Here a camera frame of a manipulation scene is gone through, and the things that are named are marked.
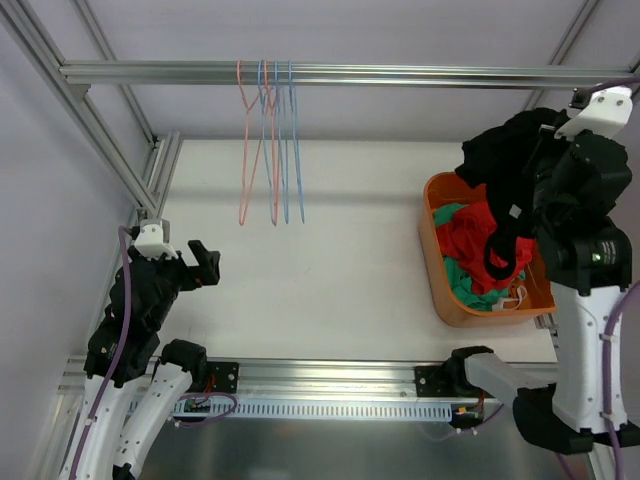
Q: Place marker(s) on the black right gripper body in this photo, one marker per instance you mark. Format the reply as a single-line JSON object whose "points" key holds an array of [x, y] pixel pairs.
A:
{"points": [[545, 163]]}

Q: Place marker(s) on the pink wire hanger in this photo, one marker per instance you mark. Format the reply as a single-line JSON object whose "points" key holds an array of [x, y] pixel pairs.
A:
{"points": [[275, 140], [248, 172]]}

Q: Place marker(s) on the white tank top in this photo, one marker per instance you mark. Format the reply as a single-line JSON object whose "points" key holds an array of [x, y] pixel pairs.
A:
{"points": [[512, 301]]}

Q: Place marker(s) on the black tank top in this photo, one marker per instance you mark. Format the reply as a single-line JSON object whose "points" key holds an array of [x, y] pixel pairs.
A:
{"points": [[501, 159]]}

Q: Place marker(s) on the orange plastic basket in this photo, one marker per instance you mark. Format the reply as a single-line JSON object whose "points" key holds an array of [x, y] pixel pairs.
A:
{"points": [[447, 188]]}

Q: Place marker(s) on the green tank top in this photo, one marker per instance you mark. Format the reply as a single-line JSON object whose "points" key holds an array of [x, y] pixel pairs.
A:
{"points": [[460, 285]]}

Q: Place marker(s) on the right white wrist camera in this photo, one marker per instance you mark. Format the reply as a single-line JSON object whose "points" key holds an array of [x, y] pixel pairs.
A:
{"points": [[604, 111]]}

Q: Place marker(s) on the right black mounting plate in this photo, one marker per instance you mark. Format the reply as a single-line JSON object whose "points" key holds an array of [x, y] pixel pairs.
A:
{"points": [[432, 382]]}

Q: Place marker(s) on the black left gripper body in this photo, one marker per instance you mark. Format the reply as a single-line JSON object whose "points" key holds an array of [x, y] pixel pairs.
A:
{"points": [[187, 270]]}

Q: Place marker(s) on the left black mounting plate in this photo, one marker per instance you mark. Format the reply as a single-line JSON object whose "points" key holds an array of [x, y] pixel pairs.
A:
{"points": [[221, 376]]}

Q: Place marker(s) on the aluminium hanging rail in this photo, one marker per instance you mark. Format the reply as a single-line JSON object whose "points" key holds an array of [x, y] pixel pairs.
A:
{"points": [[324, 74]]}

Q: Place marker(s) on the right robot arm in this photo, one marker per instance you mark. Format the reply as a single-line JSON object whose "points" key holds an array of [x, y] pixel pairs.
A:
{"points": [[573, 184]]}

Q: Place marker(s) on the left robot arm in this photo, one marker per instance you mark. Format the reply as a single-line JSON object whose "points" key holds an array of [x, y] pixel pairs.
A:
{"points": [[132, 381]]}

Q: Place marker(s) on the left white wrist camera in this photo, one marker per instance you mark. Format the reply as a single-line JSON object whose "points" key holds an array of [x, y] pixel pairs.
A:
{"points": [[153, 240]]}

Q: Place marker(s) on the red tank top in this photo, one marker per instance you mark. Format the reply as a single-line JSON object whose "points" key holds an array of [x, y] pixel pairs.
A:
{"points": [[462, 232]]}

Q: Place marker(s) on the black mounting plate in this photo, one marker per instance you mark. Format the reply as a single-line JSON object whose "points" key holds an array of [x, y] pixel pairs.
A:
{"points": [[221, 376], [432, 382]]}

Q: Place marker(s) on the slotted white cable duct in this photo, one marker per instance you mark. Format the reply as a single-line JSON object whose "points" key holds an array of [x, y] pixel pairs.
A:
{"points": [[411, 410]]}

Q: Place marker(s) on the light blue wire hanger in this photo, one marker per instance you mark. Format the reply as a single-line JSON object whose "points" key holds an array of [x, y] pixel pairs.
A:
{"points": [[295, 138]]}

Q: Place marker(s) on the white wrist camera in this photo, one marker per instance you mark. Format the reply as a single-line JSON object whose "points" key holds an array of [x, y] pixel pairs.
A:
{"points": [[153, 240], [604, 111]]}

